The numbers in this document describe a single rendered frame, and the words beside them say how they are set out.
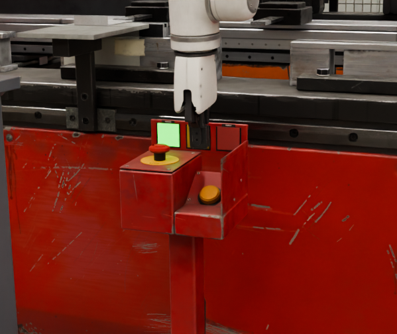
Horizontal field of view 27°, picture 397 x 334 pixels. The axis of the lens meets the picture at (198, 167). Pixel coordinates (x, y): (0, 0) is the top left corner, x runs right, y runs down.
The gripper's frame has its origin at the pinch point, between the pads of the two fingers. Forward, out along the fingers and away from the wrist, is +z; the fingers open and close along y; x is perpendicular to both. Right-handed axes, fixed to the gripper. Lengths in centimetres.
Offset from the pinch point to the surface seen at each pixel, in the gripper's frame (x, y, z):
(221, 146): -0.4, -12.8, 5.9
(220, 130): -0.5, -13.0, 2.8
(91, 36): -28.2, -16.5, -14.0
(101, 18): -35, -35, -14
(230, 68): -58, -199, 34
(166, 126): -11.7, -13.0, 2.8
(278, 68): -36, -197, 33
